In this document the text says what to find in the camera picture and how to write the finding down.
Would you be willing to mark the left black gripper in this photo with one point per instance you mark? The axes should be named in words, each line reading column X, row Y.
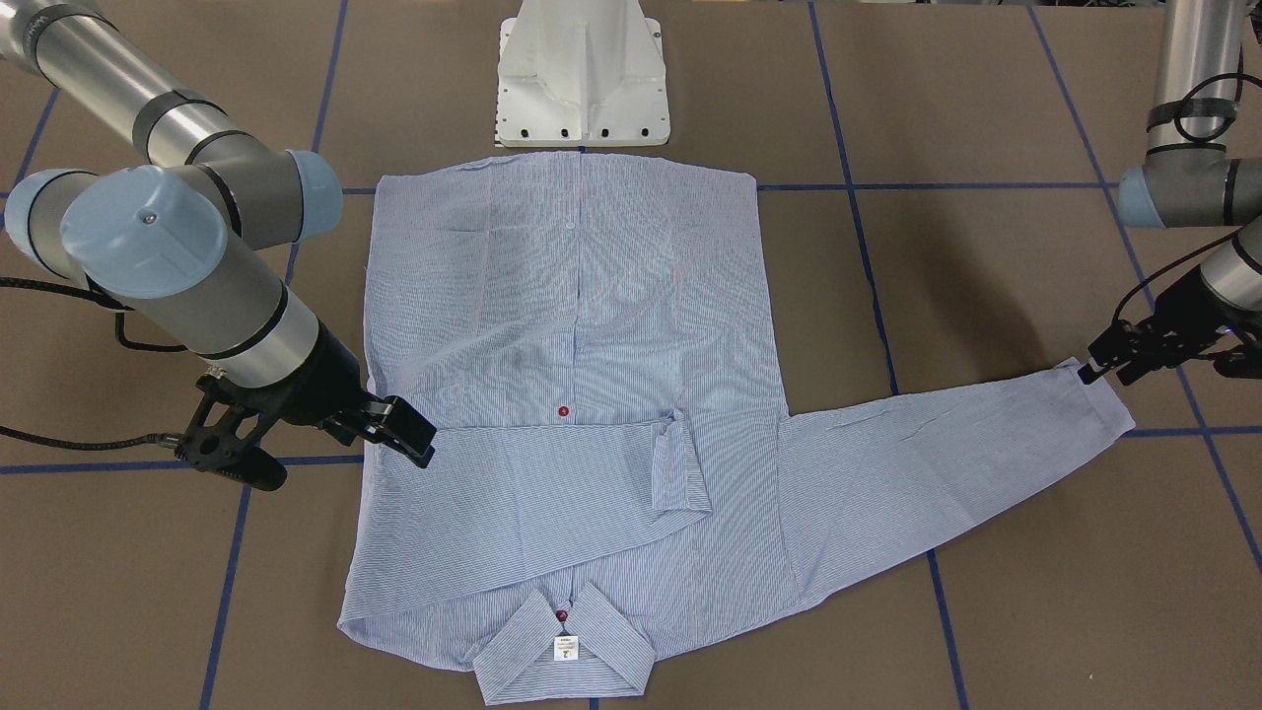
column 1187, row 310

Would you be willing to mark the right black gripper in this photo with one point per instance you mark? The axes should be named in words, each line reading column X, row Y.
column 317, row 381

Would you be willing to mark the blue striped button shirt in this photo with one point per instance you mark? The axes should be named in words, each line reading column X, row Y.
column 617, row 476

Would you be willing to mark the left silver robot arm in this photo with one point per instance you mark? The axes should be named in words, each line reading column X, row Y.
column 1188, row 180

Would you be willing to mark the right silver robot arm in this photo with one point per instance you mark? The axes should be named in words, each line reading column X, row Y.
column 176, row 239

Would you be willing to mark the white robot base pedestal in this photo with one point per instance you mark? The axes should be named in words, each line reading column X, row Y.
column 581, row 74

